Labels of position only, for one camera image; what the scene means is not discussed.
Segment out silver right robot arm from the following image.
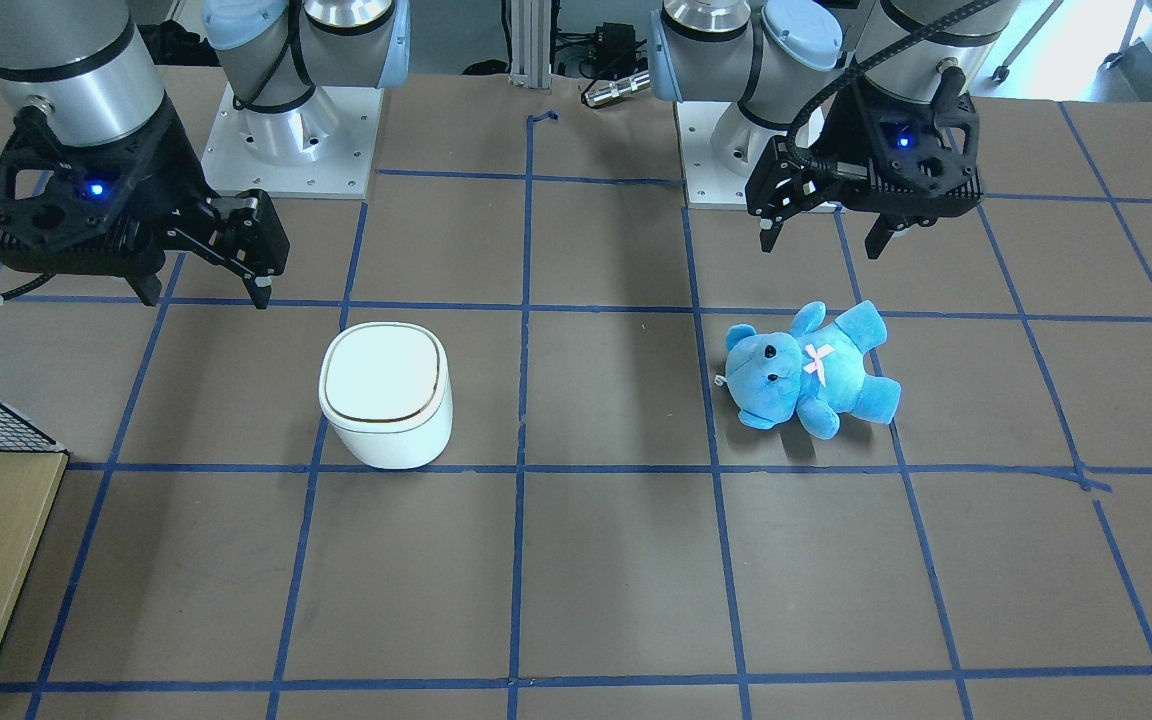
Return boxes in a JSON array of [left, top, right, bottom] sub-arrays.
[[0, 1, 410, 309]]

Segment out black power adapter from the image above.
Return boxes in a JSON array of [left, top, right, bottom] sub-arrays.
[[591, 22, 637, 65]]

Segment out white lidded trash can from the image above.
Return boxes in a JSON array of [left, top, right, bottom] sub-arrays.
[[317, 323, 454, 470]]

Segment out silver cylindrical connector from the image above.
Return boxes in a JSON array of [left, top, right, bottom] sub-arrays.
[[579, 70, 652, 109]]

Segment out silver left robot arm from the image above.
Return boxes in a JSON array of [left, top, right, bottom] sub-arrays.
[[646, 1, 1018, 259]]

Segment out aluminium frame post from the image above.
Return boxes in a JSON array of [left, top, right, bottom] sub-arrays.
[[505, 0, 556, 92]]

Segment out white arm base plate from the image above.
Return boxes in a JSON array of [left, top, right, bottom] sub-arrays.
[[200, 88, 385, 200], [675, 101, 776, 211]]

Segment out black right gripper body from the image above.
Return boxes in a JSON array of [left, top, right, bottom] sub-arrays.
[[0, 97, 223, 278]]

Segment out blue plush teddy bear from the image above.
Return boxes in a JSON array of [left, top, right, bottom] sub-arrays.
[[714, 300, 902, 439]]

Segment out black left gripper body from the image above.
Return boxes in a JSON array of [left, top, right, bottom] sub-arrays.
[[746, 76, 984, 223]]

